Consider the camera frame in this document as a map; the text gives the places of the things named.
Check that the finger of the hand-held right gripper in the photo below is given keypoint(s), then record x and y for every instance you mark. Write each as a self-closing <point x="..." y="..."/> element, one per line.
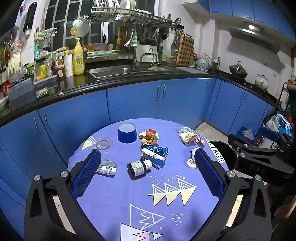
<point x="286" y="142"/>
<point x="266" y="162"/>

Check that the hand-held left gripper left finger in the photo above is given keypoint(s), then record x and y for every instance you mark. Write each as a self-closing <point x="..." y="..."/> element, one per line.
<point x="86" y="172"/>

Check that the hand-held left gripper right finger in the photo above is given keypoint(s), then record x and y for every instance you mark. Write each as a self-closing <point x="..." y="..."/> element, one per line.
<point x="208" y="173"/>

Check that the white cap red label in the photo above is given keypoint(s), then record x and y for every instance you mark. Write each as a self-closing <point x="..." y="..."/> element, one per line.
<point x="191" y="163"/>

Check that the black round bin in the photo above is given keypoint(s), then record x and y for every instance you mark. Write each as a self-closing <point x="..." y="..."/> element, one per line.
<point x="223" y="154"/>

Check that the pink wrapper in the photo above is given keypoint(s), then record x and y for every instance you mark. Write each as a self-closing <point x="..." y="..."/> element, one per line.
<point x="199" y="140"/>

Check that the blue snack wrapper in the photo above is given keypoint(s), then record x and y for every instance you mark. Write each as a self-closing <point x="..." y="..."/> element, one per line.
<point x="158" y="149"/>

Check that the blue paper cup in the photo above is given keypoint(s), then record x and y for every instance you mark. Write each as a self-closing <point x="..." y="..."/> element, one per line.
<point x="126" y="133"/>

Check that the orange yellow wrapper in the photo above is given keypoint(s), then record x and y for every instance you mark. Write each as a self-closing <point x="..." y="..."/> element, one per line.
<point x="149" y="137"/>

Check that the blue plastic bag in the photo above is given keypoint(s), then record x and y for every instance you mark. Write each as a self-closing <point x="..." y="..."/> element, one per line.
<point x="282" y="124"/>

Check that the blister pill pack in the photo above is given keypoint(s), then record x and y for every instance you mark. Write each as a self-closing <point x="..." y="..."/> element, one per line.
<point x="106" y="167"/>

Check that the clear tape roll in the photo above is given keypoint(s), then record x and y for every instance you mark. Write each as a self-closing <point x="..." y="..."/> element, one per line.
<point x="103" y="143"/>

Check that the small grey bin blue liner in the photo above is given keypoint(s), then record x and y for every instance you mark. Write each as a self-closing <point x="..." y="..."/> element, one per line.
<point x="245" y="134"/>

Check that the black metal rack shelf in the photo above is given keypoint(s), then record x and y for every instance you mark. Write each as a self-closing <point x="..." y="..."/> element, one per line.
<point x="286" y="97"/>

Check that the blue printed tablecloth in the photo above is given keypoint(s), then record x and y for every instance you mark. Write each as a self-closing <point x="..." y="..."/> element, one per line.
<point x="129" y="192"/>

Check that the brown medicine bottle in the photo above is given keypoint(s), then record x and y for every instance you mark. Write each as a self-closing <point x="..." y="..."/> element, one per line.
<point x="137" y="168"/>

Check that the white printed packet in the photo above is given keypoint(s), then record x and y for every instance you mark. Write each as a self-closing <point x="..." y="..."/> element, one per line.
<point x="153" y="155"/>

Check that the white ceramic pot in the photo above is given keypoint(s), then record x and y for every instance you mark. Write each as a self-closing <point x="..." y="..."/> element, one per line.
<point x="261" y="81"/>

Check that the blue lower cabinets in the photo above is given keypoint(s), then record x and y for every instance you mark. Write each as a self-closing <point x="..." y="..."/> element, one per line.
<point x="131" y="104"/>

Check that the blue cabinets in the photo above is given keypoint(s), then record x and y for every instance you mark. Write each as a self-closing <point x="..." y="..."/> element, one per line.
<point x="131" y="104"/>
<point x="242" y="9"/>

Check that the black wok with lid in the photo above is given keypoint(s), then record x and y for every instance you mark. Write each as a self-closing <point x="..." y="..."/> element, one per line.
<point x="238" y="70"/>

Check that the black kitchen countertop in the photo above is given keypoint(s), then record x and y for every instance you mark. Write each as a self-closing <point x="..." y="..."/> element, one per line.
<point x="76" y="82"/>

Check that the clear plastic storage box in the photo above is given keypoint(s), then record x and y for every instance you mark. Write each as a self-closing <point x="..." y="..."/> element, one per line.
<point x="20" y="92"/>

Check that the steel kitchen sink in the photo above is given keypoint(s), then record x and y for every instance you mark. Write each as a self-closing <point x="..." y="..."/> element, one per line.
<point x="120" y="70"/>

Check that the white cylinder container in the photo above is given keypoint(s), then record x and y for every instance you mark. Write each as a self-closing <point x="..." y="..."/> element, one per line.
<point x="68" y="66"/>

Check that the cluster of condiment bottles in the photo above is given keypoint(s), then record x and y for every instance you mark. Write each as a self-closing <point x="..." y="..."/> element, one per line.
<point x="49" y="67"/>

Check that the teal kettle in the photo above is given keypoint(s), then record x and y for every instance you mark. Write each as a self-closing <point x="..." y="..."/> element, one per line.
<point x="203" y="62"/>

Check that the steel range hood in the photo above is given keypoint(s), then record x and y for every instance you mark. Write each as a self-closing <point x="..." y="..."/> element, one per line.
<point x="254" y="34"/>

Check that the yellow detergent bottle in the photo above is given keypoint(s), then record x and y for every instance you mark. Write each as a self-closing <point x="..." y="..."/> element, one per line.
<point x="78" y="58"/>

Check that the checkered wooden cutting board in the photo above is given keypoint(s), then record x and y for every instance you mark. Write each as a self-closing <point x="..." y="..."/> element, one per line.
<point x="185" y="51"/>

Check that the small curved filter faucet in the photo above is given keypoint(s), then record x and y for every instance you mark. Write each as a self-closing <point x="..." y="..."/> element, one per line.
<point x="151" y="55"/>

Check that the pale rubber gloves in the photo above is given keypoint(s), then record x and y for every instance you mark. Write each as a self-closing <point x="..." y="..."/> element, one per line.
<point x="14" y="60"/>

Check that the chrome kitchen faucet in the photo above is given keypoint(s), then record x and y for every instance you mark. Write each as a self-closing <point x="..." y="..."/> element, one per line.
<point x="133" y="44"/>

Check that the blue upper cabinets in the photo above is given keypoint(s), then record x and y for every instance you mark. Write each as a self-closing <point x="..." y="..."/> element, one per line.
<point x="242" y="9"/>

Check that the hanging metal lid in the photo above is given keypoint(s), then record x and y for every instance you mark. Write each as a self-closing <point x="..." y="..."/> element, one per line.
<point x="82" y="26"/>

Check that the white appliance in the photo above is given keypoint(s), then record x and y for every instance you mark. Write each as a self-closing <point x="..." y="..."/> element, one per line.
<point x="37" y="34"/>

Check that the dark kitchen window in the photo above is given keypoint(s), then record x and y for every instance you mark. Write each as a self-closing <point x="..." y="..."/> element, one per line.
<point x="60" y="27"/>

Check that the metal dish rack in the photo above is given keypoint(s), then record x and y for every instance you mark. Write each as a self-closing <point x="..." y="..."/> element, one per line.
<point x="129" y="17"/>

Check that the row of white plates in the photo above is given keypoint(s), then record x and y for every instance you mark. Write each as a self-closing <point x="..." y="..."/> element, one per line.
<point x="113" y="5"/>

